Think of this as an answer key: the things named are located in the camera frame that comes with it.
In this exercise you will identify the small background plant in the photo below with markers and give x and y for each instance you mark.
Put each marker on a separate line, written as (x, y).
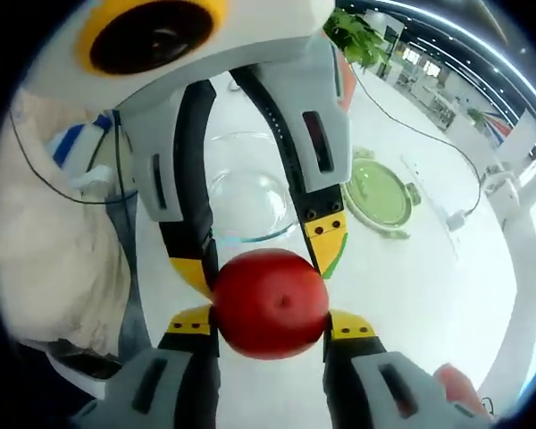
(475, 115)

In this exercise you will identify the potted green plant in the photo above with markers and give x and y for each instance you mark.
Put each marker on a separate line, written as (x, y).
(355, 36)

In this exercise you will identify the clear glass container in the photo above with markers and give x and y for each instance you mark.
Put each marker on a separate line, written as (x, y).
(245, 201)

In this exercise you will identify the person's right hand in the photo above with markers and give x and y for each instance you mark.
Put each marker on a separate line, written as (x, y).
(460, 389)

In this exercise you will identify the green container lid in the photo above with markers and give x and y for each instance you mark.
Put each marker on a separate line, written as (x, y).
(375, 192)

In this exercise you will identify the black screen on stand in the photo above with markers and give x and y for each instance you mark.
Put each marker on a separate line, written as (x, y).
(392, 35)

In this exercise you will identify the white flush power strip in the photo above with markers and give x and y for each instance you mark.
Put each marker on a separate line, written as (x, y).
(417, 170)

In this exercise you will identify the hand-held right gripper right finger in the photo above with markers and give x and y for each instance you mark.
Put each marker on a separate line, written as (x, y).
(357, 384)

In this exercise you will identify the red tomato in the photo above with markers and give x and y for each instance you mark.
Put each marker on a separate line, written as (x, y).
(268, 304)

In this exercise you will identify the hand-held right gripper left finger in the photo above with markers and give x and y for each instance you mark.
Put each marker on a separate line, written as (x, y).
(183, 384)

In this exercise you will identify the white charger plug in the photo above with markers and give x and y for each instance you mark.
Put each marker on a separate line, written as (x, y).
(456, 220)

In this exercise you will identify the person's beige shirt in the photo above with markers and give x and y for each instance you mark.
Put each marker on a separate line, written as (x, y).
(49, 250)

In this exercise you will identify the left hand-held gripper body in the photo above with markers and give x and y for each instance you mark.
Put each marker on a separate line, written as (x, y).
(250, 31)

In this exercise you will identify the white and blue worn device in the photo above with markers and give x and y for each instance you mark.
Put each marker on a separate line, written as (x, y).
(78, 138)

